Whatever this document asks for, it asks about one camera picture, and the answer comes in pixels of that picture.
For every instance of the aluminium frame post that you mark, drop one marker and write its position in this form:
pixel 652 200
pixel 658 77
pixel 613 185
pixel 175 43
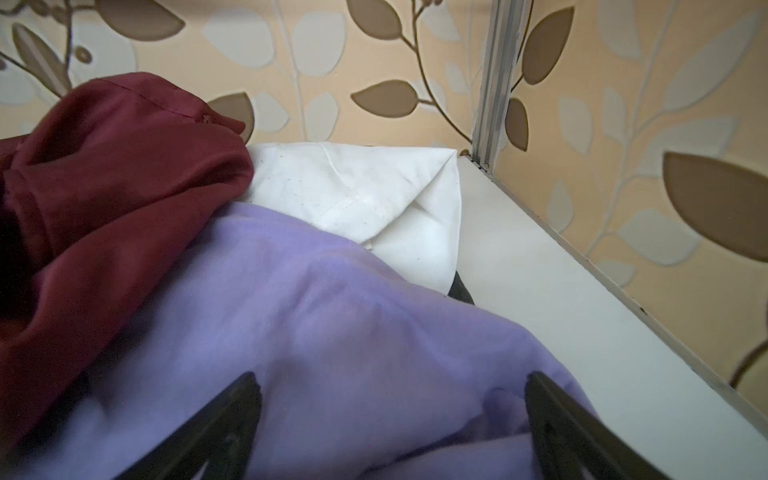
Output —
pixel 507 31

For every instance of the white cloth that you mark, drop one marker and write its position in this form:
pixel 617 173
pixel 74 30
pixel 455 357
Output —
pixel 403 204

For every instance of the maroon shirt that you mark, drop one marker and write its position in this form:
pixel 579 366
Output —
pixel 97 203

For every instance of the purple cloth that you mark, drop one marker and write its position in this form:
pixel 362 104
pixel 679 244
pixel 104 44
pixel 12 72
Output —
pixel 363 374

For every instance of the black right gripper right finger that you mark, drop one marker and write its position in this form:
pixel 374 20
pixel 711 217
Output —
pixel 571 443

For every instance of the dark grey cloth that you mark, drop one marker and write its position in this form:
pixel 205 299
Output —
pixel 458 291

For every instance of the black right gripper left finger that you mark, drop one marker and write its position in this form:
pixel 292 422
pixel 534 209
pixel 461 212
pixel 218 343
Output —
pixel 216 443

